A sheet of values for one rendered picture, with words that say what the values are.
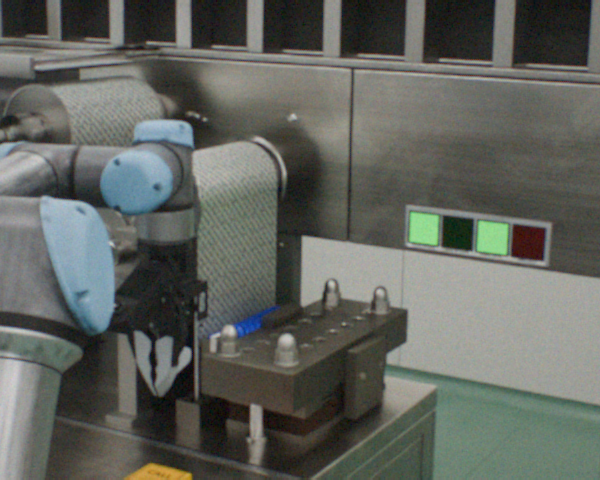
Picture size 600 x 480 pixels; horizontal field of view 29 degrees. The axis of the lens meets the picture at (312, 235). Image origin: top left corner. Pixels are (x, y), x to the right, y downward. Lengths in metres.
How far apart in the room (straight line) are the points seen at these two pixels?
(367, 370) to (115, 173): 0.66
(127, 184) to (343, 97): 0.69
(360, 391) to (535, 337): 2.65
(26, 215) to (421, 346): 3.72
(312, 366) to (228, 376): 0.13
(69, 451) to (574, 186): 0.86
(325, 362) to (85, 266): 0.83
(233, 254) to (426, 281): 2.75
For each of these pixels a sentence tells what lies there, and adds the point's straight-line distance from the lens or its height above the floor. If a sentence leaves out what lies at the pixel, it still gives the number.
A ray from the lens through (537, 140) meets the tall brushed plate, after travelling 1.86.
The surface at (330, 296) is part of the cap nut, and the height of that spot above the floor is 1.05.
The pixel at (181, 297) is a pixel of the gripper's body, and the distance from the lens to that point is 1.53.
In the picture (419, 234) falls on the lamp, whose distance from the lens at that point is 1.95.
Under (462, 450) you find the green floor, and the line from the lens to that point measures 4.11.
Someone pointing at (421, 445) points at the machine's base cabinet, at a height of 0.81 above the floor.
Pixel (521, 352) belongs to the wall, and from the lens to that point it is 4.51.
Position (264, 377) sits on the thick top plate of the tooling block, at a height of 1.02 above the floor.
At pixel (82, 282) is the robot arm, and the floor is 1.34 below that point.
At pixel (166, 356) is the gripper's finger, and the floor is 1.10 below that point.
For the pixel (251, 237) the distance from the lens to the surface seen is 1.91.
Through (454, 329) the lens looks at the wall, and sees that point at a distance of 4.58.
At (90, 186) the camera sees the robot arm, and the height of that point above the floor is 1.34.
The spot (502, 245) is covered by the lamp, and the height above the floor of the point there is 1.17.
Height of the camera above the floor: 1.60
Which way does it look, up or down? 13 degrees down
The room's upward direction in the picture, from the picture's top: 1 degrees clockwise
